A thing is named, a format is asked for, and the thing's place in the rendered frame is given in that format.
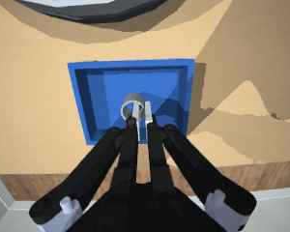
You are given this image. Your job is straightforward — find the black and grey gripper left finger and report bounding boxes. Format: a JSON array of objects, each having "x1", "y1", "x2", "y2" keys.
[{"x1": 29, "y1": 102, "x2": 140, "y2": 232}]

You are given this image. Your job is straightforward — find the blue open crate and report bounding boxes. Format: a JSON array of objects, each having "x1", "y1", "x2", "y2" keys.
[{"x1": 67, "y1": 58, "x2": 195, "y2": 145}]

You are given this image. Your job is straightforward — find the grey round turntable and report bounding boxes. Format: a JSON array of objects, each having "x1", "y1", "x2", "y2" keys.
[{"x1": 15, "y1": 0, "x2": 167, "y2": 24}]

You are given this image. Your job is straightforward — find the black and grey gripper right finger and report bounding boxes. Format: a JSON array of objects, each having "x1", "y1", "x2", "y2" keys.
[{"x1": 145, "y1": 101, "x2": 257, "y2": 232}]

